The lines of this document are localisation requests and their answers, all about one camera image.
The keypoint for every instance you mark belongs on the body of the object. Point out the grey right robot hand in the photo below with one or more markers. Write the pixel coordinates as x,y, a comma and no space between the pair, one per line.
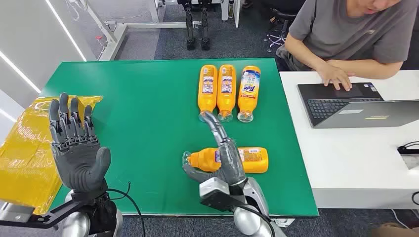
230,163

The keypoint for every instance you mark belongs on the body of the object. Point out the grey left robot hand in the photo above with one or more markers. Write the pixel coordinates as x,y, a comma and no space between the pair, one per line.
77,163

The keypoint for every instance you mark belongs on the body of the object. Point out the orange Tide detergent bottle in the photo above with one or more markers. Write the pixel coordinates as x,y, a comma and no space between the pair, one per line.
207,98
257,160
248,98
226,98

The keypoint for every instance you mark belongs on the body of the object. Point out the person's left forearm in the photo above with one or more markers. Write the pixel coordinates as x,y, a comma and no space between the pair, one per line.
370,70

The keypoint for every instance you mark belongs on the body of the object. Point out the yellow tape-wrapped cardboard box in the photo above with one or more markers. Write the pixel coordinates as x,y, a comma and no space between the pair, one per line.
29,157

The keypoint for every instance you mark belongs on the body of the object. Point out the white table foot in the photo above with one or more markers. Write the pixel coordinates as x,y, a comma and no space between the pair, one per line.
284,222

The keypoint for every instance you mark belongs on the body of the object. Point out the green table mat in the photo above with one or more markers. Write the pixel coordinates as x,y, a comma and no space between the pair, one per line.
147,98

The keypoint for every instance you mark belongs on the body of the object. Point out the white desk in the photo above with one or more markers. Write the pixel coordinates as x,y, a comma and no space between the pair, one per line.
356,163

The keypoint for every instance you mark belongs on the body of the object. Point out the person's right hand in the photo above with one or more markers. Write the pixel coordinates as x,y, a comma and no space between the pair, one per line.
334,77

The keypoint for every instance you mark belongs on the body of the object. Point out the dark grey laptop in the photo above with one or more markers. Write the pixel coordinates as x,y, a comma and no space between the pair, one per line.
360,113

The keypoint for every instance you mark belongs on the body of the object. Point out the black robot legs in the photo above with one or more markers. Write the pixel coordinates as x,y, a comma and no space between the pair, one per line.
198,23

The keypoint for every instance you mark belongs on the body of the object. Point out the black office chair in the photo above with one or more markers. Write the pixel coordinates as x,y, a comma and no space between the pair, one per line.
281,19

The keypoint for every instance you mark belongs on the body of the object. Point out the brown object on floor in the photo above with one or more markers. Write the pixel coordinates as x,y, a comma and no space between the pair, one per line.
392,230

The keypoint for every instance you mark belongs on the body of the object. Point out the person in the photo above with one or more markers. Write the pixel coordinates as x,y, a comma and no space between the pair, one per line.
347,29

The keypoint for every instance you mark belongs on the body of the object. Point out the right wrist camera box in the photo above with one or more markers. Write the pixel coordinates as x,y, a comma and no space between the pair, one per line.
214,191

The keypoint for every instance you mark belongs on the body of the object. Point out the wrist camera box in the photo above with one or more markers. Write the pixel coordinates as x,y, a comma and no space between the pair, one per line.
214,191
16,212

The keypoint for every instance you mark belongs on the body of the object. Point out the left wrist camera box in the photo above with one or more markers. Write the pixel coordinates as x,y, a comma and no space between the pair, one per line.
16,212

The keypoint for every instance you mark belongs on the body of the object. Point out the white metal frame stand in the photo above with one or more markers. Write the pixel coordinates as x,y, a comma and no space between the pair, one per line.
114,29

